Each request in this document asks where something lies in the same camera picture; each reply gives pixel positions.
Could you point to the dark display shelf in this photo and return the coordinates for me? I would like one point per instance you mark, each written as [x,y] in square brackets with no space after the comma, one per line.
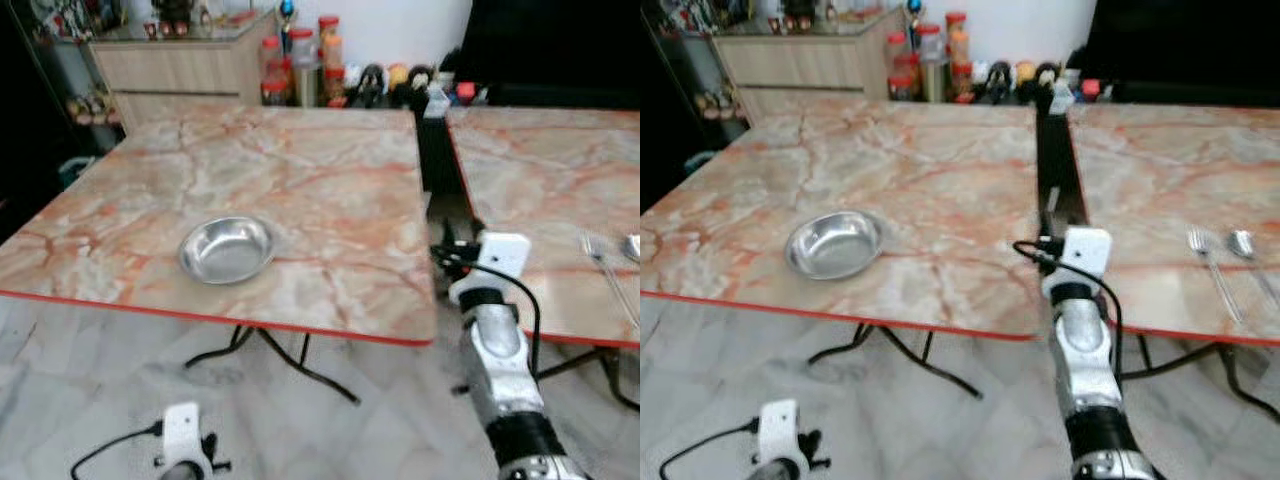
[30,100]
[665,100]

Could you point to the light wooden cabinet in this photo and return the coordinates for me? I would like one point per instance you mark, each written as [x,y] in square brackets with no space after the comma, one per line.
[800,65]
[180,70]

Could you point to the small white figurine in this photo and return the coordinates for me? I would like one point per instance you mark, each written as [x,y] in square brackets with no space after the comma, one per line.
[351,79]
[980,74]

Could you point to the small red box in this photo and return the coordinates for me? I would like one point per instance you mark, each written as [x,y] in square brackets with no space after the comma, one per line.
[465,92]
[1090,88]

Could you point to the small white box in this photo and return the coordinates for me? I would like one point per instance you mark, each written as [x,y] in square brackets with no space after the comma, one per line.
[437,100]
[1062,97]

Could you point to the steel canister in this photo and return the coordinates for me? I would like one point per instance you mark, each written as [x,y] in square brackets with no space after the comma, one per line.
[933,80]
[305,85]

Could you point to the large steel bowl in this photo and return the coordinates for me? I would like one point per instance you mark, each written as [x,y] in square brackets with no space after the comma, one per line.
[834,245]
[228,250]

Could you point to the small yellow figurine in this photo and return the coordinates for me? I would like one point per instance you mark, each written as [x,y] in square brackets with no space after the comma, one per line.
[1025,72]
[398,75]

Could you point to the black television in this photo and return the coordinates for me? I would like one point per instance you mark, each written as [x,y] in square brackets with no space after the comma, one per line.
[1180,40]
[540,40]

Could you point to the small brown figurine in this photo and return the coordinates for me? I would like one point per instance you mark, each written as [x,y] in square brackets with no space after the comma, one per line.
[1047,75]
[420,79]

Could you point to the blue round ornament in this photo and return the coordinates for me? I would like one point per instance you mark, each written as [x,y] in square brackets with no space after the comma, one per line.
[287,11]
[913,10]

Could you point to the silver metal fork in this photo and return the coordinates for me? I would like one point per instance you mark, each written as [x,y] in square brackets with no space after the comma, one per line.
[1215,270]
[605,265]

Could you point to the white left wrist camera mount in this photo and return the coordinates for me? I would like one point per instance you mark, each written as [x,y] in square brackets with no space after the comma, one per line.
[778,435]
[183,435]

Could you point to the silver metal spoon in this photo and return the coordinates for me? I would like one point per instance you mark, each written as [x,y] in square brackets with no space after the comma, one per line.
[1248,250]
[632,247]

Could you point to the small black figurine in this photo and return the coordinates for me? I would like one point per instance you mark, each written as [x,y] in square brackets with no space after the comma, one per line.
[372,82]
[998,78]

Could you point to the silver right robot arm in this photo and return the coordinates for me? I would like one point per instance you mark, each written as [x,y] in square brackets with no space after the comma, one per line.
[1090,370]
[500,370]

